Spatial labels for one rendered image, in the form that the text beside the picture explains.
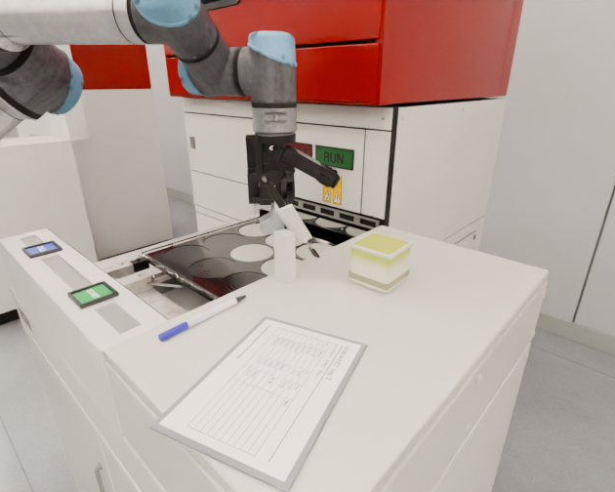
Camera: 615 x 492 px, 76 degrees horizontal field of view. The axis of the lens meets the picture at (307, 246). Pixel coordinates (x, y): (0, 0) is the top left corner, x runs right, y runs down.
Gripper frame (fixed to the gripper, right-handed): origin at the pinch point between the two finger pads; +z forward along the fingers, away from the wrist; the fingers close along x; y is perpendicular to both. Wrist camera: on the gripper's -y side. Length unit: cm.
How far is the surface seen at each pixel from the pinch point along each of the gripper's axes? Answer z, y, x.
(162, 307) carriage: 10.6, 24.1, 4.5
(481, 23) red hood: -42, -53, -38
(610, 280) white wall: 60, -161, -79
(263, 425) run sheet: 1.7, 5.8, 42.0
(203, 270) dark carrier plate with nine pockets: 8.7, 17.8, -6.4
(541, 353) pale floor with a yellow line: 98, -132, -76
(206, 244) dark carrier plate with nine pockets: 8.7, 18.8, -21.2
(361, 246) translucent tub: -4.7, -10.2, 15.4
